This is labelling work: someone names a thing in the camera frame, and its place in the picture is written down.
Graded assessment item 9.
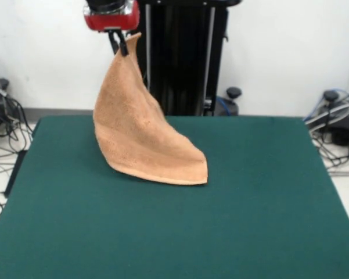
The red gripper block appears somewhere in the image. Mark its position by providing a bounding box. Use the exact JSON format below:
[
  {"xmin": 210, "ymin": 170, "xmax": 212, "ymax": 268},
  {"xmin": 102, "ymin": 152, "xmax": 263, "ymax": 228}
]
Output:
[{"xmin": 82, "ymin": 0, "xmax": 141, "ymax": 57}]

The blue pedestal cable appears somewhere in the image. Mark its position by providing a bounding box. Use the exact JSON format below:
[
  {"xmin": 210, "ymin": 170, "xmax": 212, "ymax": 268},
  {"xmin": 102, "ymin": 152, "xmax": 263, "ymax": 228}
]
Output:
[{"xmin": 215, "ymin": 96, "xmax": 236, "ymax": 116}]

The tan terry towel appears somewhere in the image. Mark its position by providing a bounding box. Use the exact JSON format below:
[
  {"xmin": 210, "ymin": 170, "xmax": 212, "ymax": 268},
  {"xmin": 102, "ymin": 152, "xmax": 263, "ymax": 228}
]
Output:
[{"xmin": 93, "ymin": 31, "xmax": 209, "ymax": 186}]

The black floor cable tangle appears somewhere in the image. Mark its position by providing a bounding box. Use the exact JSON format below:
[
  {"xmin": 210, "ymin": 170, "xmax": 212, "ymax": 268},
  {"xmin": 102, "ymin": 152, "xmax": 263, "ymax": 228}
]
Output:
[
  {"xmin": 310, "ymin": 135, "xmax": 349, "ymax": 178},
  {"xmin": 0, "ymin": 95, "xmax": 33, "ymax": 236}
]

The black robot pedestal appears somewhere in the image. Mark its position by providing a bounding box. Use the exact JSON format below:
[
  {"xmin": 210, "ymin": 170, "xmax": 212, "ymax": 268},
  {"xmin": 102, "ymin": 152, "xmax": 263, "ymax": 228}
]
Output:
[{"xmin": 133, "ymin": 0, "xmax": 242, "ymax": 117}]

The dark green table cloth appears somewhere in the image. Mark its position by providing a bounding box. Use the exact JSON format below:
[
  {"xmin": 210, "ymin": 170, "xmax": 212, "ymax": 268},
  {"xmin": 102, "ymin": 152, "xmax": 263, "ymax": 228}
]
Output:
[{"xmin": 0, "ymin": 115, "xmax": 349, "ymax": 279}]

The blue floor cable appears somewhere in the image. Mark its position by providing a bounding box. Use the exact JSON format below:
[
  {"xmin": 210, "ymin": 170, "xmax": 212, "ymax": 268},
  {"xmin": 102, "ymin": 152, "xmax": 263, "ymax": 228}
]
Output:
[{"xmin": 303, "ymin": 88, "xmax": 349, "ymax": 123}]

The grey floor stand base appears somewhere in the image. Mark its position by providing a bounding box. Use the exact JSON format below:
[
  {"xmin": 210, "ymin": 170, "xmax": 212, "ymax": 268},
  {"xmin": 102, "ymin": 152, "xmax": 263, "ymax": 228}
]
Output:
[{"xmin": 304, "ymin": 89, "xmax": 349, "ymax": 146}]

